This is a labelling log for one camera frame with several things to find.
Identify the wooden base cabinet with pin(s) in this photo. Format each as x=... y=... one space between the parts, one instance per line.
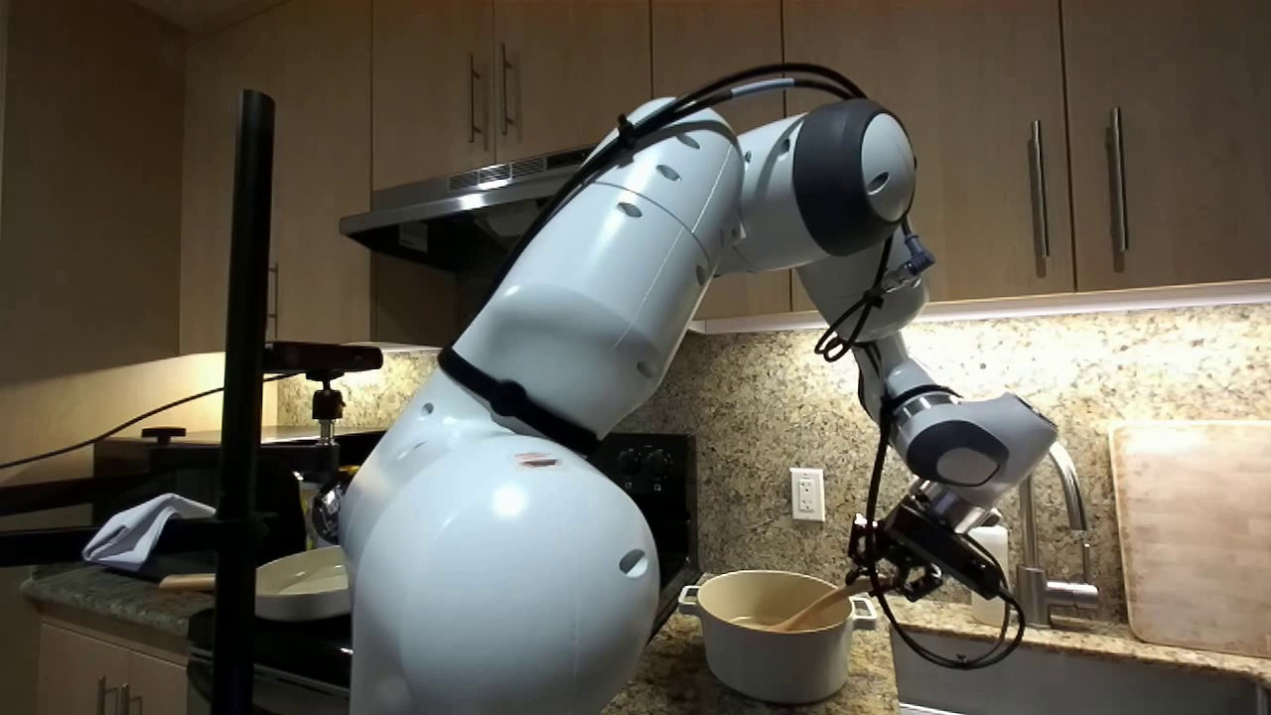
x=79 y=662

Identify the steel range hood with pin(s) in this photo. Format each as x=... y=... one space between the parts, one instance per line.
x=451 y=213

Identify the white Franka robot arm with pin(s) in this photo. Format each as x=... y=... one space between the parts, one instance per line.
x=531 y=462

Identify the cream ceramic bowl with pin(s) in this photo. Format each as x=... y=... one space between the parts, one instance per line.
x=775 y=662

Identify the white wall power outlet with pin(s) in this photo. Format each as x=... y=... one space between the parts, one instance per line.
x=808 y=492

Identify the small black knob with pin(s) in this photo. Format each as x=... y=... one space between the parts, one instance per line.
x=163 y=435

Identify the wooden cooking stick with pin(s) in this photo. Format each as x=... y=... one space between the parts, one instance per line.
x=810 y=610

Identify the curved steel faucet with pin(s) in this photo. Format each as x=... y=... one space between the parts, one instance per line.
x=1068 y=483

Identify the stainless steel sink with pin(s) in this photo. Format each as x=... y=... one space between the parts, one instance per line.
x=1059 y=679

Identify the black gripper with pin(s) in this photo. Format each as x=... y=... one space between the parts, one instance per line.
x=945 y=557

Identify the black vertical pole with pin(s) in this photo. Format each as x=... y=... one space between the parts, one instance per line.
x=246 y=397

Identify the black stove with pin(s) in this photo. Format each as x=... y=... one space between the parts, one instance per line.
x=659 y=478

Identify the black camera on mount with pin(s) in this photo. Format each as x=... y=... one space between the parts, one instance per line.
x=322 y=359

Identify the wooden upper cabinets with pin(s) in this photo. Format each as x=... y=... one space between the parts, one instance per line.
x=955 y=133

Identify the cream frying pan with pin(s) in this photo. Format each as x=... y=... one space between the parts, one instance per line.
x=304 y=582

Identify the wooden cutting board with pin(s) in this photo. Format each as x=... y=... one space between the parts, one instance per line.
x=1194 y=531

